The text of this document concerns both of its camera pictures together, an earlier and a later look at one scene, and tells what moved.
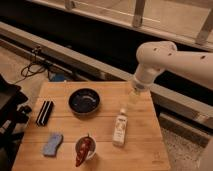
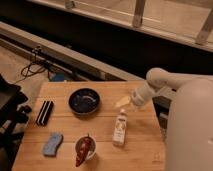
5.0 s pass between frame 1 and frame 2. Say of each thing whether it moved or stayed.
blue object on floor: stayed
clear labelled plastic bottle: stayed
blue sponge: stayed
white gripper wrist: moved
